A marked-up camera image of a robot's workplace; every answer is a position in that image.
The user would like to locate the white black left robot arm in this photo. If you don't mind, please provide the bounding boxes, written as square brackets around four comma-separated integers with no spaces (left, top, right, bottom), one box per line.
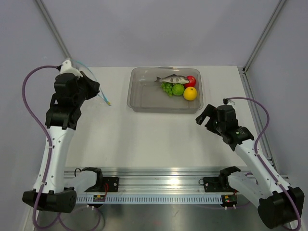
[22,72,104,213]

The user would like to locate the aluminium mounting rail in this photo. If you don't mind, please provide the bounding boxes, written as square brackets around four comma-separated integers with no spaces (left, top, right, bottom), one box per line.
[101,167,224,194]

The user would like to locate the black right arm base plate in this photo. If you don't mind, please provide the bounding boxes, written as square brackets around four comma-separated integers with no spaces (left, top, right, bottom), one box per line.
[198,177,236,193]

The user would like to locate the white slotted cable duct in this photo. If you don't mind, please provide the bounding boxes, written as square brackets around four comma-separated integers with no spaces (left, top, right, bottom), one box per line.
[76,194,222,205]

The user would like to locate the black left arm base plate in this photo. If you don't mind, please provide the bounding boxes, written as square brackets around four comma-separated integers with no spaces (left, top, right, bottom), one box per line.
[85,177,119,193]

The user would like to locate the left aluminium frame post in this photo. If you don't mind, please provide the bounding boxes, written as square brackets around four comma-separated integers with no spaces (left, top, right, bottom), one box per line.
[34,0,72,58]

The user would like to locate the clear grey plastic tray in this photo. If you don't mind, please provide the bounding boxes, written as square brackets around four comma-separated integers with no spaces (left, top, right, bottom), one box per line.
[127,67,203,114]

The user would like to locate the small circuit board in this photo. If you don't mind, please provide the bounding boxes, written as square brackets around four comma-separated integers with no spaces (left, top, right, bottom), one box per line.
[223,195,238,206]
[93,195,106,202]

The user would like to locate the yellow toy lemon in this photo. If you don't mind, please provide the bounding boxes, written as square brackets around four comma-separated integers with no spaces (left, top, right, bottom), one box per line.
[183,87,198,101]

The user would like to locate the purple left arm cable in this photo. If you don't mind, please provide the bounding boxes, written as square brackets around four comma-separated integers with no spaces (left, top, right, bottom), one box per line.
[22,64,105,229]

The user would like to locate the right aluminium frame post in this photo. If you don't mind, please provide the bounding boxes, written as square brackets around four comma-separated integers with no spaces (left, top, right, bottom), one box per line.
[243,0,288,74]

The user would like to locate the aluminium frame post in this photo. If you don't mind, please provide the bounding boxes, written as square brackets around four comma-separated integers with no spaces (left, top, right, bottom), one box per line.
[243,0,288,74]
[34,0,72,58]

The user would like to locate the right small circuit board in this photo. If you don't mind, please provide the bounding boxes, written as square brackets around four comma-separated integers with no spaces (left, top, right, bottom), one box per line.
[223,195,238,206]

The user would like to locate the clear zip top bag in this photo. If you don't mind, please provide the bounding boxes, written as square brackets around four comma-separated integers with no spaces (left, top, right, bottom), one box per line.
[71,58,111,106]

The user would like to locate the grey toy fish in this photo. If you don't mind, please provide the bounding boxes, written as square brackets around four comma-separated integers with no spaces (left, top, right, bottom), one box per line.
[154,74,190,84]

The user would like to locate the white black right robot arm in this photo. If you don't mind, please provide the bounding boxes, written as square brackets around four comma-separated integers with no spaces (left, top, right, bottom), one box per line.
[196,104,305,230]

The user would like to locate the green toy grapes bunch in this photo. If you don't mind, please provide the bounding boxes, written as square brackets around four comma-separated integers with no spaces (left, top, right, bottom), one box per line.
[161,82,173,97]

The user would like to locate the red toy tomato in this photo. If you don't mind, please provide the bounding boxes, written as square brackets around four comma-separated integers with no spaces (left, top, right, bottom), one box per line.
[184,76,196,88]

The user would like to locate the left small circuit board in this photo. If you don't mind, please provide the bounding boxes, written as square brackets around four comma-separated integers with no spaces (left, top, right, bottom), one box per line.
[93,195,106,202]

